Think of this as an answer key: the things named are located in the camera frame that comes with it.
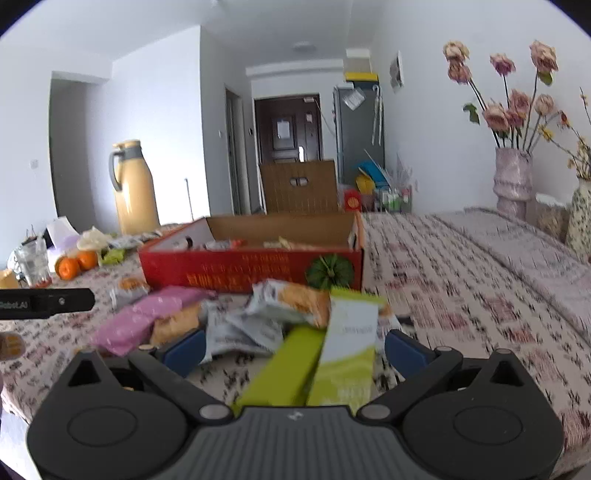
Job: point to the paper sheet on refrigerator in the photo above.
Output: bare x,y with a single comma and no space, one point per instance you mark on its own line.
354,99

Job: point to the small green snack packet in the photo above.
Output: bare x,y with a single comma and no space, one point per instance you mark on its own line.
113,257

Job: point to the dark brown entrance door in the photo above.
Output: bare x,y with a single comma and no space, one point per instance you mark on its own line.
265,138

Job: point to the golden cookie packet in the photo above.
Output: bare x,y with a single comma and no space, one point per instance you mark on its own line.
178,323

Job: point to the grey interior door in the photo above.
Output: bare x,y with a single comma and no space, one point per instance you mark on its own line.
233,152

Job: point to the yellow blossom branches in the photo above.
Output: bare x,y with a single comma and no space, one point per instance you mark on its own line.
582,157

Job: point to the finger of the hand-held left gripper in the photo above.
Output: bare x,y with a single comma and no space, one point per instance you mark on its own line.
64,302

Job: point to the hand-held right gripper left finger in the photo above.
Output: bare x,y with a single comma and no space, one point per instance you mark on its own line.
184,350

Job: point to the white purple tissue pack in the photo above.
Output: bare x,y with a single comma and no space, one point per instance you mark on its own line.
62,230

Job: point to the crumpled white plastic bag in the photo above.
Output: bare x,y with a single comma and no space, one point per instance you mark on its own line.
94,240

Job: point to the brown cardboard box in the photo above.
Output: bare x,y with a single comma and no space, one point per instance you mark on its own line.
286,198

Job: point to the dark green snack bar packet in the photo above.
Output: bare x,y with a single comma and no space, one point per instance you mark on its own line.
281,369

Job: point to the red gift box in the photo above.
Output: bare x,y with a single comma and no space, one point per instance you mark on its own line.
353,201

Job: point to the yellow bag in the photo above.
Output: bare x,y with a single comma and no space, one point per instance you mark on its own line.
364,185

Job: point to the orange white oat crisp packet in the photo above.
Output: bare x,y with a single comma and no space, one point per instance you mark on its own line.
295,302

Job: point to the glass jar of nuts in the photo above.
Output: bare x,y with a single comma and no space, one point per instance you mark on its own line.
549,221

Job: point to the yellow thermos jug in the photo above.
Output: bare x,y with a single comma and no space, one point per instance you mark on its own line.
136,194

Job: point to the light green snack bar packet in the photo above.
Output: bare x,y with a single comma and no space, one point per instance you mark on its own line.
348,350

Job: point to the round cookie clear packet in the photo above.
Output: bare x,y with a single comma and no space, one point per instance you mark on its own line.
129,286

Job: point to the dried pink roses bunch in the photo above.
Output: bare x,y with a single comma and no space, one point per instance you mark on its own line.
496,115

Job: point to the clear drinking glass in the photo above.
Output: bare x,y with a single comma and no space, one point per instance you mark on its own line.
32,265

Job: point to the white folded umbrella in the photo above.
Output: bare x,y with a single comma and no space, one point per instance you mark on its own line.
377,115

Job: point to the grey refrigerator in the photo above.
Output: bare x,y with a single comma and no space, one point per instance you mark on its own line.
360,138

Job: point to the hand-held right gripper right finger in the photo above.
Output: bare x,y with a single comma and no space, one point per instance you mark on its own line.
406,350

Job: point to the orange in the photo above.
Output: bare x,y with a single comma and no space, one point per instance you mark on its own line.
68,268
87,260

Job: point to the yellow and black box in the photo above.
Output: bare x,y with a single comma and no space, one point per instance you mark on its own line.
362,77

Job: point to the heap of mixed snack packets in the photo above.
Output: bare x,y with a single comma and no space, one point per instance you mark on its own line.
221,244

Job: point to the red cardboard box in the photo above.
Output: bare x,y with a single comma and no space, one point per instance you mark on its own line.
231,274

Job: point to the pink ceramic vase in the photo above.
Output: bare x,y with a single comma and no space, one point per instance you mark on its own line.
510,184

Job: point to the white green floral vase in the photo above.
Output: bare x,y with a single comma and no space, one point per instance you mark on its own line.
581,221

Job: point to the pink snack packet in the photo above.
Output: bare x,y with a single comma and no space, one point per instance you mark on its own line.
171,300
122,330

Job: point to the white grey snack packet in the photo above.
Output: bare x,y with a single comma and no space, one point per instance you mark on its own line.
240,334

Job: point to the yellow packet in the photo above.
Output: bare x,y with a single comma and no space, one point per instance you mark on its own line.
7,279

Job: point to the blue plastic dustpan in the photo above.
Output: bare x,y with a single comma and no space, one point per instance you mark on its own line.
371,171

